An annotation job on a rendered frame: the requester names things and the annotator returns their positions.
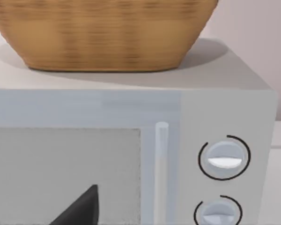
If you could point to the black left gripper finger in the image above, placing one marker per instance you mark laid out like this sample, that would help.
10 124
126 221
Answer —
84 208

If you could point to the pale blue microwave door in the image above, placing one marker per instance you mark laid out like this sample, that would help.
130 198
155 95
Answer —
61 110

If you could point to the pale grey microwave knob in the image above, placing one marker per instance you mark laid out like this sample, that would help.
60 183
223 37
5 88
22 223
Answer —
224 157
217 212

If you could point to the pale microwave oven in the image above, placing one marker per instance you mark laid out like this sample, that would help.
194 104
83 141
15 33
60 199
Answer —
224 110

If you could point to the woven wicker basket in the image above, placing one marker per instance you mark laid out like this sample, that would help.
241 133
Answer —
103 35

